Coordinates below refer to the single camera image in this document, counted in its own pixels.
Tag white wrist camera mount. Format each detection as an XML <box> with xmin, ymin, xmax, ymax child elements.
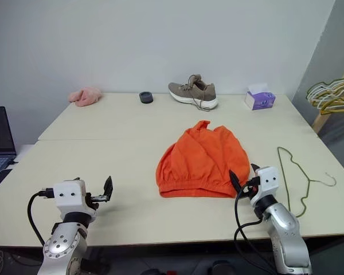
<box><xmin>53</xmin><ymin>179</ymin><xmax>87</xmax><ymax>215</ymax></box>
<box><xmin>255</xmin><ymin>166</ymin><xmax>279</xmax><ymax>200</ymax></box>

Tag dark rounded shape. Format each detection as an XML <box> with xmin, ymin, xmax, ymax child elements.
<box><xmin>211</xmin><ymin>259</ymin><xmax>233</xmax><ymax>275</ymax></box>

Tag olive green wire hanger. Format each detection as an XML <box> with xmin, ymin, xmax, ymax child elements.
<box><xmin>277</xmin><ymin>146</ymin><xmax>337</xmax><ymax>219</ymax></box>

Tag orange fabric shorts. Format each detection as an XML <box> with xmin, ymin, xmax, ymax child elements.
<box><xmin>155</xmin><ymin>120</ymin><xmax>251</xmax><ymax>199</ymax></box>

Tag dark laptop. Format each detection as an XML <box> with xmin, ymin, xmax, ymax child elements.
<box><xmin>0</xmin><ymin>106</ymin><xmax>19</xmax><ymax>198</ymax></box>

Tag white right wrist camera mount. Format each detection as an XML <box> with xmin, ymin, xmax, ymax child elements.
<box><xmin>255</xmin><ymin>166</ymin><xmax>279</xmax><ymax>200</ymax></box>

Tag purple and white tissue box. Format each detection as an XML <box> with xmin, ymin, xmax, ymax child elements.
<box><xmin>244</xmin><ymin>82</ymin><xmax>277</xmax><ymax>112</ymax></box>

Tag black round dish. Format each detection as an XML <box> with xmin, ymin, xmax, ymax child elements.
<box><xmin>138</xmin><ymin>91</ymin><xmax>154</xmax><ymax>104</ymax></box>

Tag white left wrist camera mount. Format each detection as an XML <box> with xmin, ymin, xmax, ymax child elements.
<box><xmin>53</xmin><ymin>179</ymin><xmax>87</xmax><ymax>215</ymax></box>

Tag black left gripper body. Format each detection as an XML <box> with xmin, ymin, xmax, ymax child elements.
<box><xmin>85</xmin><ymin>192</ymin><xmax>109</xmax><ymax>210</ymax></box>

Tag taupe sneaker with white sole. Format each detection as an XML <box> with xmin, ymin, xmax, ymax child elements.
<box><xmin>168</xmin><ymin>73</ymin><xmax>219</xmax><ymax>112</ymax></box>

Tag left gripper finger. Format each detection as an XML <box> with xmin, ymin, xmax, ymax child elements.
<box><xmin>103</xmin><ymin>175</ymin><xmax>114</xmax><ymax>202</ymax></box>

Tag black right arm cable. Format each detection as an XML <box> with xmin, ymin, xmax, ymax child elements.
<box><xmin>233</xmin><ymin>177</ymin><xmax>279</xmax><ymax>275</ymax></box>

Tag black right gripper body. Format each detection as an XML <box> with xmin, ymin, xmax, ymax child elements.
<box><xmin>240</xmin><ymin>176</ymin><xmax>259</xmax><ymax>203</ymax></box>

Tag wooden clothes rack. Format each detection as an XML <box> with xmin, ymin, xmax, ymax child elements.
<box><xmin>311</xmin><ymin>56</ymin><xmax>344</xmax><ymax>135</ymax></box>

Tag yellow wire hanger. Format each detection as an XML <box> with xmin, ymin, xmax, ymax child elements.
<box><xmin>308</xmin><ymin>85</ymin><xmax>344</xmax><ymax>114</ymax></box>

